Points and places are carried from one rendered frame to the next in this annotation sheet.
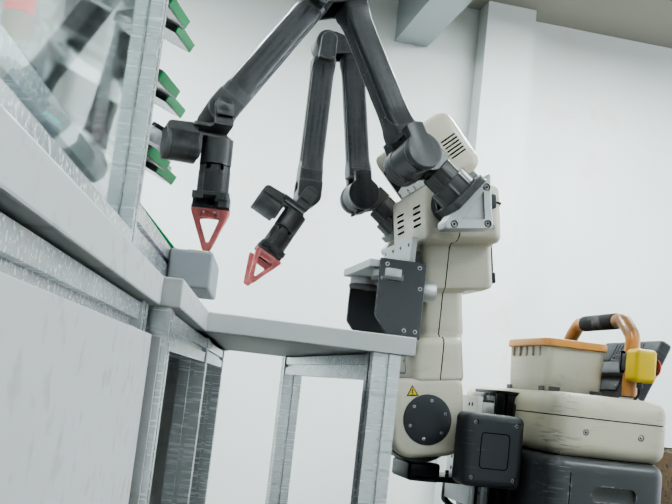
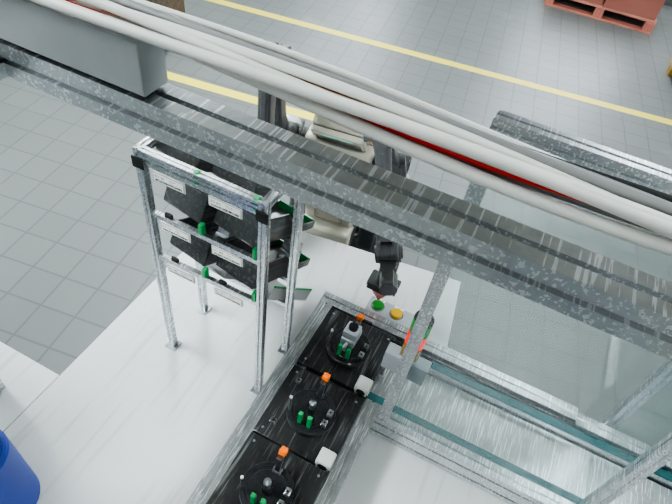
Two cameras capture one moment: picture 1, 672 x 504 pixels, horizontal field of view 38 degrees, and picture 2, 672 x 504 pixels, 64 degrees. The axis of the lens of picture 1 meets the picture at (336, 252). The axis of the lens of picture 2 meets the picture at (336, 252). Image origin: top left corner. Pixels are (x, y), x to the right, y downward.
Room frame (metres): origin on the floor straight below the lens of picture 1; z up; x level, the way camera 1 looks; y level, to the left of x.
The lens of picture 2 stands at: (1.43, 1.39, 2.43)
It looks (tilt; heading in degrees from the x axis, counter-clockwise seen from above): 47 degrees down; 292
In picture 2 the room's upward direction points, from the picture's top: 10 degrees clockwise
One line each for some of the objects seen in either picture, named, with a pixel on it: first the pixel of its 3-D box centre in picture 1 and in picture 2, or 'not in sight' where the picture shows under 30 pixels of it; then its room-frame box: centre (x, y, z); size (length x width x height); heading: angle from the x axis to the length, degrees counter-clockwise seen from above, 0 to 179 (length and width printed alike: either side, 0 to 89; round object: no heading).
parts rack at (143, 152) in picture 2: not in sight; (227, 268); (2.06, 0.60, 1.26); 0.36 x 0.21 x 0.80; 4
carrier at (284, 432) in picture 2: not in sight; (312, 407); (1.69, 0.71, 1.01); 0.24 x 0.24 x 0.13; 4
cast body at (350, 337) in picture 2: not in sight; (350, 334); (1.70, 0.46, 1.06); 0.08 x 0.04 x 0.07; 91
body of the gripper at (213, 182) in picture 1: (213, 186); (385, 278); (1.71, 0.23, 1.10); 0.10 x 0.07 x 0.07; 4
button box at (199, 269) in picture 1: (194, 274); (394, 319); (1.63, 0.24, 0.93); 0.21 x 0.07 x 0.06; 4
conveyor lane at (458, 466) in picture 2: not in sight; (428, 406); (1.40, 0.46, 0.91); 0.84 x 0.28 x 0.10; 4
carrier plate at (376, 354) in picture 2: not in sight; (347, 350); (1.70, 0.46, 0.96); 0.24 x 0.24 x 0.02; 4
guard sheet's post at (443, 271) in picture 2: not in sight; (424, 316); (1.51, 0.59, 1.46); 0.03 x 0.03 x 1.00; 4
